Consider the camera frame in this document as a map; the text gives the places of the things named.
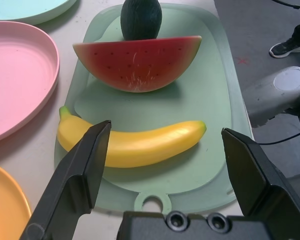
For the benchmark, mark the yellow toy banana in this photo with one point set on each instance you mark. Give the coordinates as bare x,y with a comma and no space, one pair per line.
145,147

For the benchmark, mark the yellow plastic plate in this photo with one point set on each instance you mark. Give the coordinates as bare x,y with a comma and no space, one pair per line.
5,200

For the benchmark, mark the red toy watermelon slice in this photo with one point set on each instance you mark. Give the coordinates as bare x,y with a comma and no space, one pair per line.
137,65

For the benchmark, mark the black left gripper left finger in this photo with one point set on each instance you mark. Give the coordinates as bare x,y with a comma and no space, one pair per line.
77,180

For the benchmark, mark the mint green plastic plate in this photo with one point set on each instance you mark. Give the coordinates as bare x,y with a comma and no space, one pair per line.
27,10

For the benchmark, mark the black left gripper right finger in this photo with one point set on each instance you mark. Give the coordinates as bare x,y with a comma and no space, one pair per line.
260,180

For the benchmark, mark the green cutting board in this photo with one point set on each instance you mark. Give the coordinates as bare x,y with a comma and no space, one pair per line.
165,110

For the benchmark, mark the black sneaker with white sole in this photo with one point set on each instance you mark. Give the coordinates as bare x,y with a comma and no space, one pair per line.
287,48

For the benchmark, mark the dark green toy avocado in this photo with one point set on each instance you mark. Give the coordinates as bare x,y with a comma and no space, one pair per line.
141,20

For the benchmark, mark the pink plastic plate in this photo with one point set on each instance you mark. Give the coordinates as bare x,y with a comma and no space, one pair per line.
17,80

